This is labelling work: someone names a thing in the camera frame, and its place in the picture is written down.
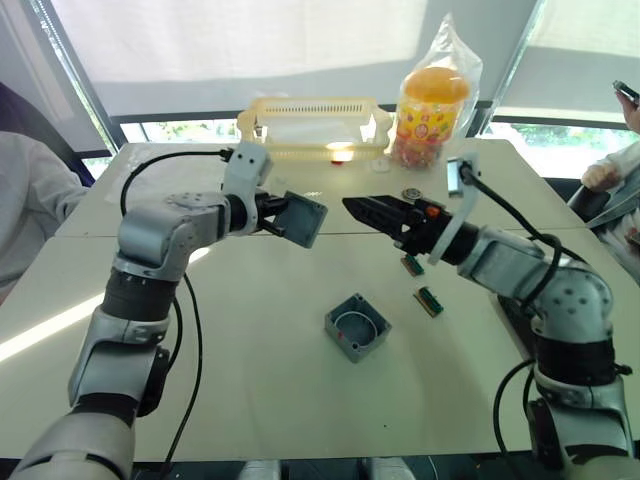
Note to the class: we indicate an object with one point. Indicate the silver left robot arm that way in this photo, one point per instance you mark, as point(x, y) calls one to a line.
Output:
point(150, 225)

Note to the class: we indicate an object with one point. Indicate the bare person hand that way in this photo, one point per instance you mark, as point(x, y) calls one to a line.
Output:
point(631, 117)

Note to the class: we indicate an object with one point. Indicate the person in light clothing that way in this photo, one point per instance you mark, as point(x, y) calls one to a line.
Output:
point(625, 225)

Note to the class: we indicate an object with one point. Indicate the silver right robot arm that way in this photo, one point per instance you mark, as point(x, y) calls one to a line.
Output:
point(505, 260)

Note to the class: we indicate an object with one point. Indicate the clear plastic bag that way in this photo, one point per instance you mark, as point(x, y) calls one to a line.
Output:
point(457, 45)

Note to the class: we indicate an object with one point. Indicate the green terminal block on cardboard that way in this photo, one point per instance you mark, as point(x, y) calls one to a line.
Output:
point(413, 264)
point(429, 301)

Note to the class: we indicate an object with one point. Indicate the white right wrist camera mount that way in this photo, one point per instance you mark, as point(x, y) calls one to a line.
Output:
point(465, 200)

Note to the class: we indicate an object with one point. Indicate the person in grey sweater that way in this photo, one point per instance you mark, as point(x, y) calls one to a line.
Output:
point(30, 200)

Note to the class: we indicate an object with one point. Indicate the dark smartphone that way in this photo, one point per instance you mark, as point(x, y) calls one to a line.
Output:
point(625, 91)

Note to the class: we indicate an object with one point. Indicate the cream plastic basket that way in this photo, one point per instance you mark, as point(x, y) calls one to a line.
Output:
point(310, 107)

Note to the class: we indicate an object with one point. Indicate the small round metal disc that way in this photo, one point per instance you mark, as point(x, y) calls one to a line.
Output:
point(412, 194)

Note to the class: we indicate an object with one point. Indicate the grey metal box lid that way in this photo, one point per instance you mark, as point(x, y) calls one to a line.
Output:
point(305, 220)

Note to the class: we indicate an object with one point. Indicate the grey metal junction box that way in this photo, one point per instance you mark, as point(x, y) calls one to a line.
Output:
point(357, 325)

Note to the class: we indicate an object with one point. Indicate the dark chair backrest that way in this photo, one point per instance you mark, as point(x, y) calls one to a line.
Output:
point(55, 142)

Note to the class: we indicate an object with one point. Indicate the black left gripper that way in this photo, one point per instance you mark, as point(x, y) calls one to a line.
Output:
point(257, 212)

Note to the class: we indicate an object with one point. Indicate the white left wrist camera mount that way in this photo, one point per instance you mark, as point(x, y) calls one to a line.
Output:
point(245, 165)

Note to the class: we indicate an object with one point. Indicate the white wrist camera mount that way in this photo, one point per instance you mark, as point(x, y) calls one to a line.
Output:
point(245, 165)
point(465, 200)

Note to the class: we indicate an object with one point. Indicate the candy jar with orange lid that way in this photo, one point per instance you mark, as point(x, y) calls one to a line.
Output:
point(425, 125)

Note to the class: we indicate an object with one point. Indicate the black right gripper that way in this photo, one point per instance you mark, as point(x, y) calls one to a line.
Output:
point(425, 235)

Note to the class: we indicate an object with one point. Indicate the dark window frame post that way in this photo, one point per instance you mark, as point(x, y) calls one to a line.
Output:
point(515, 65)
point(75, 80)

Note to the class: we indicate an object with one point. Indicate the white roller blind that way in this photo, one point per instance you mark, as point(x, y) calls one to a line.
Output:
point(580, 60)
point(250, 40)

